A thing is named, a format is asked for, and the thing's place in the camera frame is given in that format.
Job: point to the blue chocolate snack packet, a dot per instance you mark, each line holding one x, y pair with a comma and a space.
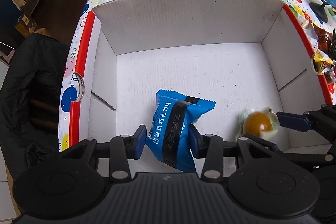
168, 139

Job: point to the dark brown snack packet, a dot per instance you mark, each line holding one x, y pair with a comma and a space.
326, 41

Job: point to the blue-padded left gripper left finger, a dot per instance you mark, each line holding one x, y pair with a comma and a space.
118, 151

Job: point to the yellow snack packet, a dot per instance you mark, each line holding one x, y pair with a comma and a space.
321, 62

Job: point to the brown jelly cup snack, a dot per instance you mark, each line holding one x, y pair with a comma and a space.
263, 123

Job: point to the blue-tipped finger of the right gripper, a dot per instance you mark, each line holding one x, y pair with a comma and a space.
294, 121

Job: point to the white grey snack packet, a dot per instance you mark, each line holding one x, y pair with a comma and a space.
309, 31

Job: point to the red and white cardboard box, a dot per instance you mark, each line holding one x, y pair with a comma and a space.
196, 56

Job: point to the brown paper bag on floor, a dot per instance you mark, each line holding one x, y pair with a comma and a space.
26, 25

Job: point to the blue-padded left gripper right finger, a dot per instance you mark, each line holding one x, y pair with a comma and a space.
214, 150

